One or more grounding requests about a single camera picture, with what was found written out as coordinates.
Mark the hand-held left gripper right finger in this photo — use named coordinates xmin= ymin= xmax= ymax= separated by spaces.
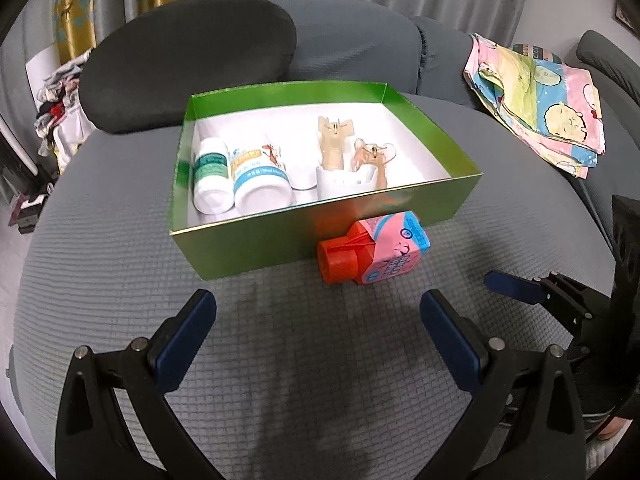
xmin=420 ymin=289 xmax=587 ymax=480

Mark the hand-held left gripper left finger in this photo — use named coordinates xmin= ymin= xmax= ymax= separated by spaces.
xmin=54 ymin=289 xmax=221 ymax=480

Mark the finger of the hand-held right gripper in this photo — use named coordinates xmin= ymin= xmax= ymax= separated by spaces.
xmin=484 ymin=269 xmax=601 ymax=327

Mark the green cardboard box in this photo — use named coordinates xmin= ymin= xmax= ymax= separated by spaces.
xmin=169 ymin=80 xmax=485 ymax=282

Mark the orange bottle pink label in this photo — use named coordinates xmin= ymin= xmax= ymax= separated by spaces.
xmin=316 ymin=211 xmax=432 ymax=287

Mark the white bottle green label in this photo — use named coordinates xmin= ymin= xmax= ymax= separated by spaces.
xmin=192 ymin=138 xmax=235 ymax=215

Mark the white bottle blue label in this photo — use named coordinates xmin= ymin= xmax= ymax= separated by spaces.
xmin=227 ymin=142 xmax=293 ymax=217

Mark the translucent white hair claw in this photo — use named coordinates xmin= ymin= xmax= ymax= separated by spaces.
xmin=317 ymin=115 xmax=355 ymax=171

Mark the grey waffle blanket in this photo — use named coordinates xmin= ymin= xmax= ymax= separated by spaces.
xmin=10 ymin=92 xmax=621 ymax=480

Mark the colourful cartoon printed cloth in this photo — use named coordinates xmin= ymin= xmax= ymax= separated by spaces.
xmin=462 ymin=32 xmax=608 ymax=179

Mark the black box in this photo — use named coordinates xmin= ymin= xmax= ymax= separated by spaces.
xmin=7 ymin=192 xmax=48 ymax=235

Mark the white bag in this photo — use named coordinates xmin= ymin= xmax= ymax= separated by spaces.
xmin=52 ymin=105 xmax=96 ymax=168

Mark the pile of clothes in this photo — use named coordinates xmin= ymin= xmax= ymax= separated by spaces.
xmin=34 ymin=49 xmax=93 ymax=158

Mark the dark grey cushion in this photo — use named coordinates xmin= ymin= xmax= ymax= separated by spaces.
xmin=79 ymin=0 xmax=298 ymax=135

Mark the grey sofa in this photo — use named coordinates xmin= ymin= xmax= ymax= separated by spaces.
xmin=280 ymin=0 xmax=640 ymax=211

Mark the white board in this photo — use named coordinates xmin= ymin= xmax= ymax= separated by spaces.
xmin=25 ymin=45 xmax=63 ymax=106

